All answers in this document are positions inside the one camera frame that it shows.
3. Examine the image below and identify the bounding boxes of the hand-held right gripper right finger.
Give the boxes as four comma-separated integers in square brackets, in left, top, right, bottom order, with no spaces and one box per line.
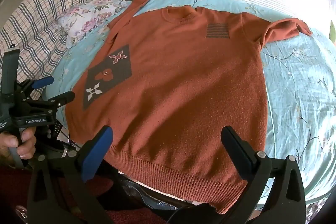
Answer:
[220,126,306,224]

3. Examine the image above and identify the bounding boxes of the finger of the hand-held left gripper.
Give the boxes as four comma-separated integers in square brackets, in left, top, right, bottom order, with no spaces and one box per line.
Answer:
[30,76,54,90]
[33,91,75,109]

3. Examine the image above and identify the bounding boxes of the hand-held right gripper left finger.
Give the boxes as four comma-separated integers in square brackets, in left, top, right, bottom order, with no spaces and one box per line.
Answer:
[27,125,114,224]

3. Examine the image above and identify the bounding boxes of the orange knit sweater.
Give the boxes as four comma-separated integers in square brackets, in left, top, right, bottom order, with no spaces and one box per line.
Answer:
[64,0,313,215]

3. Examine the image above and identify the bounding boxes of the person's left hand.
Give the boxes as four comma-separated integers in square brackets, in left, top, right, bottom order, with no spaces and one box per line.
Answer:
[0,126,38,161]

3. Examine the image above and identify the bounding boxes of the dark shiny bag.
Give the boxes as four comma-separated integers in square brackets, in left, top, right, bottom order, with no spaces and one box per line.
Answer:
[114,173,201,215]

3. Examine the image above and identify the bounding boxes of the plaid blanket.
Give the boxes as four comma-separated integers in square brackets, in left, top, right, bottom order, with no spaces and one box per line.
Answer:
[0,0,109,89]

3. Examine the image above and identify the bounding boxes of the pink floral pillow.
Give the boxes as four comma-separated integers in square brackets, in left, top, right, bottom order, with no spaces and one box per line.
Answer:
[58,0,130,49]

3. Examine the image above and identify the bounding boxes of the turquoise floral bedsheet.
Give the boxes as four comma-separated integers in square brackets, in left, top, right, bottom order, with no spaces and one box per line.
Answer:
[43,0,336,212]

